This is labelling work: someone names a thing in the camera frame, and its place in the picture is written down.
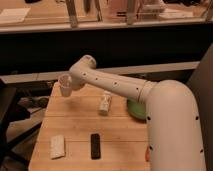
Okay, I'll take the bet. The grey metal post left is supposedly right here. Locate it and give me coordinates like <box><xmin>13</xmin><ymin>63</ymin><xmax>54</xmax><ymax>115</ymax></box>
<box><xmin>66</xmin><ymin>0</ymin><xmax>78</xmax><ymax>28</ymax></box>

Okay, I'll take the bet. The black remote bar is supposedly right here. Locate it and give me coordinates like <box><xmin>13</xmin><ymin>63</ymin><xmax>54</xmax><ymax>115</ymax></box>
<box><xmin>91</xmin><ymin>134</ymin><xmax>101</xmax><ymax>159</ymax></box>

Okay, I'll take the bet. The white paper sheet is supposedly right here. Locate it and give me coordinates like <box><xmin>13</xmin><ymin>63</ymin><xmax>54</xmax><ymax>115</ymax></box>
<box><xmin>0</xmin><ymin>8</ymin><xmax>30</xmax><ymax>24</ymax></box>

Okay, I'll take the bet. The grey metal post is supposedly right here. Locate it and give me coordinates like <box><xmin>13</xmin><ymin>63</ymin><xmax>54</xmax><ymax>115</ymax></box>
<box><xmin>126</xmin><ymin>0</ymin><xmax>136</xmax><ymax>25</ymax></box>
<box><xmin>66</xmin><ymin>0</ymin><xmax>78</xmax><ymax>28</ymax></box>

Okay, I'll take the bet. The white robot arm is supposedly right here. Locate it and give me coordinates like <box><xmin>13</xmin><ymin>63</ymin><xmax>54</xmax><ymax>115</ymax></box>
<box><xmin>69</xmin><ymin>55</ymin><xmax>207</xmax><ymax>171</ymax></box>

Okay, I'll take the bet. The white plastic bottle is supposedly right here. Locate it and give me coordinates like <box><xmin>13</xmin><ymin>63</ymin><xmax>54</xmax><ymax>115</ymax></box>
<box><xmin>99</xmin><ymin>91</ymin><xmax>112</xmax><ymax>115</ymax></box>

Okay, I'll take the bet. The grey metal post right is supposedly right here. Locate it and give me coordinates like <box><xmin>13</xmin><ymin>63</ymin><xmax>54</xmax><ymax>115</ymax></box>
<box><xmin>126</xmin><ymin>0</ymin><xmax>136</xmax><ymax>25</ymax></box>

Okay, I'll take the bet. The orange carrot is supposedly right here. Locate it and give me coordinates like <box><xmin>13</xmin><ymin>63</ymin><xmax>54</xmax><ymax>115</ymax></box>
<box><xmin>145</xmin><ymin>146</ymin><xmax>150</xmax><ymax>162</ymax></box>

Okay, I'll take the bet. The green bowl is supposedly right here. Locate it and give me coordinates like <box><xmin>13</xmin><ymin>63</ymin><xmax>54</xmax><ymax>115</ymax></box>
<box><xmin>126</xmin><ymin>99</ymin><xmax>146</xmax><ymax>120</ymax></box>

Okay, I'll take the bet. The dark chair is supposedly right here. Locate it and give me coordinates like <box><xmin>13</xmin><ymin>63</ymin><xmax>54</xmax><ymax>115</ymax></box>
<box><xmin>0</xmin><ymin>79</ymin><xmax>41</xmax><ymax>167</ymax></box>

